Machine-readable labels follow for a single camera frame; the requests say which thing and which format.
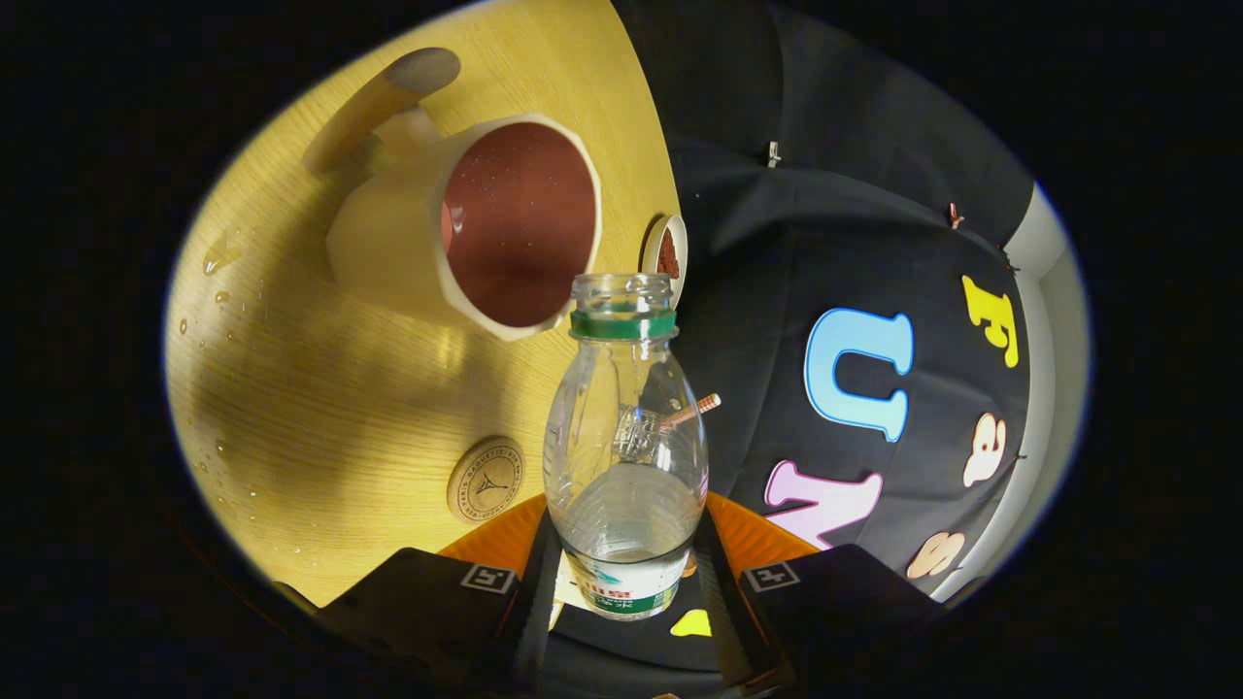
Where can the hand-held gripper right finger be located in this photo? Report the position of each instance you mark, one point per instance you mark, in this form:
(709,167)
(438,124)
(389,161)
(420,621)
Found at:
(723,612)

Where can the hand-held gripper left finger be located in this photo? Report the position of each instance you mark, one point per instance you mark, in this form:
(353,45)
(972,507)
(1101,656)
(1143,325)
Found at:
(536,612)

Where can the clear plastic juice bottle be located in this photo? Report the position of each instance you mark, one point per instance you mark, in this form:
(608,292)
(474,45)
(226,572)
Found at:
(626,524)

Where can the round cork coaster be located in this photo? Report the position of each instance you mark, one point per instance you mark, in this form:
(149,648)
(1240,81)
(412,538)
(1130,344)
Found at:
(486,480)

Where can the striped paper straw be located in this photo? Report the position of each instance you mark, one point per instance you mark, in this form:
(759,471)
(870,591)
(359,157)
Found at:
(701,407)

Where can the wooden table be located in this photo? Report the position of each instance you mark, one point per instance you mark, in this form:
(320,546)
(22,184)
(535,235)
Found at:
(340,417)

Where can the red sausage piece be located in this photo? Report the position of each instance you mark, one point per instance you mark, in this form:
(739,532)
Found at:
(667,257)

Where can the black backdrop cloth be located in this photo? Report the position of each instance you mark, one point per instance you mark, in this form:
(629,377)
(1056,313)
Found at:
(757,252)

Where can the small white plate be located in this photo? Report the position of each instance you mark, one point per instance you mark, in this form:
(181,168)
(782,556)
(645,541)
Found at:
(678,233)

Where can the pink clothespin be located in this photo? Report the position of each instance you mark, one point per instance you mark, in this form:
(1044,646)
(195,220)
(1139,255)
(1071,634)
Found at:
(956,216)

